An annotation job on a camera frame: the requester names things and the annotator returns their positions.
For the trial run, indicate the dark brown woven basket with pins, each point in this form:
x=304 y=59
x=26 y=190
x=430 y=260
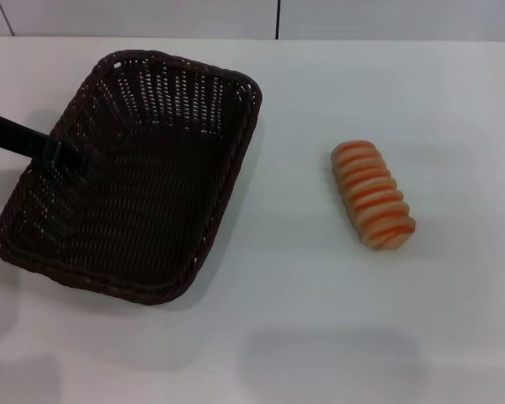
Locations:
x=143 y=210

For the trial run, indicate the orange striped bread roll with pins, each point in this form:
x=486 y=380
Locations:
x=372 y=193

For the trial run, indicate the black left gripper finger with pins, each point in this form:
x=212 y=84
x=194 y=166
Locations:
x=17 y=136

